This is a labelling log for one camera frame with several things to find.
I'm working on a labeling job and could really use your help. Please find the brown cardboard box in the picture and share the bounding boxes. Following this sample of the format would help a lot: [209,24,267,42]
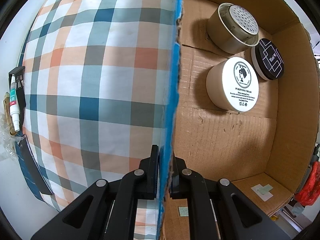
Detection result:
[161,0,319,239]

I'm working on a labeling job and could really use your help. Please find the white cream jar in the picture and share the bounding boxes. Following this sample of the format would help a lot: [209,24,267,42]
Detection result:
[206,57,259,113]

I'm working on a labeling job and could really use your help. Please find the black round compact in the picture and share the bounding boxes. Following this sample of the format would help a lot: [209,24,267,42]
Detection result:
[251,38,284,81]

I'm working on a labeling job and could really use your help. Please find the gold tin with perforated insert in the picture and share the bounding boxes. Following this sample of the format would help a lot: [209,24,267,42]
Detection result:
[206,3,259,54]

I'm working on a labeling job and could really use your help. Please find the clear plastic wrapper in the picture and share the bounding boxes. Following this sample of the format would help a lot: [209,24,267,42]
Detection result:
[0,92,18,160]

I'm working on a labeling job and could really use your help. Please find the white glue tube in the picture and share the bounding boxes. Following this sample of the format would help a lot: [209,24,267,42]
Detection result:
[9,75,20,132]

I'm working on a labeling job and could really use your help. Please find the plaid checkered cloth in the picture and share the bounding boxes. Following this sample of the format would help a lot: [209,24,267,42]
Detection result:
[15,0,182,240]

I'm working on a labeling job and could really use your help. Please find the black plastic bracket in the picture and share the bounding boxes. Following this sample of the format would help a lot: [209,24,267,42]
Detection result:
[8,66,26,111]

